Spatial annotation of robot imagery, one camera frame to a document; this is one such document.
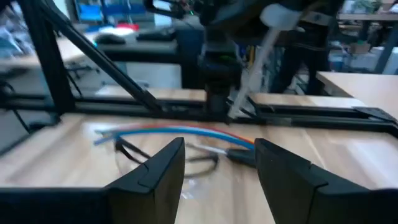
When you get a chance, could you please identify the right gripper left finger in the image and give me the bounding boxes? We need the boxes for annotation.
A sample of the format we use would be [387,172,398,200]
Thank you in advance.
[104,136,187,224]

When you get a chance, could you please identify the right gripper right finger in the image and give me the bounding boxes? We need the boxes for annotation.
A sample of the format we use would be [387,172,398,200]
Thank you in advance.
[254,138,373,224]

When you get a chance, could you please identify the clear black-framed safety glasses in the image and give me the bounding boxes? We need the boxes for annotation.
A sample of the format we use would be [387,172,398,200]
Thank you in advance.
[113,136,220,187]

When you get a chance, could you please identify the black grey handle screwdriver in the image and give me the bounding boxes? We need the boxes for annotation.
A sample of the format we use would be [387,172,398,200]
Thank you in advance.
[228,2,304,121]

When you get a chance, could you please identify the large tan desk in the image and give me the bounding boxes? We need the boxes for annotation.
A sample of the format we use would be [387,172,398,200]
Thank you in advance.
[316,70,398,121]

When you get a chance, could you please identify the person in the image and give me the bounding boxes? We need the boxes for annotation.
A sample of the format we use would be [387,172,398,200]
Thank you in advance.
[273,0,345,96]

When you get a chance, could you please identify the black keyboard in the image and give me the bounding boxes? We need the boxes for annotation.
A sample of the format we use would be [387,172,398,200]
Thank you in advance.
[136,27,178,42]

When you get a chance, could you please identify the black computer mouse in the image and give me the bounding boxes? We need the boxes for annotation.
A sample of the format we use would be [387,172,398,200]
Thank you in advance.
[94,32,127,45]

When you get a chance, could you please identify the red round object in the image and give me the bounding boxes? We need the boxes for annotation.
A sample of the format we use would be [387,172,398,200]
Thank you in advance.
[116,22,140,32]

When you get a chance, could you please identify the wooden background desk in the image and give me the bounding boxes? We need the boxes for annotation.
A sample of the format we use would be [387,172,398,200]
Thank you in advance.
[337,11,398,75]

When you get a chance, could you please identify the blue lit monitor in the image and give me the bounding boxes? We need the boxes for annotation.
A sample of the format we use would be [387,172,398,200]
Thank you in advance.
[74,0,105,24]

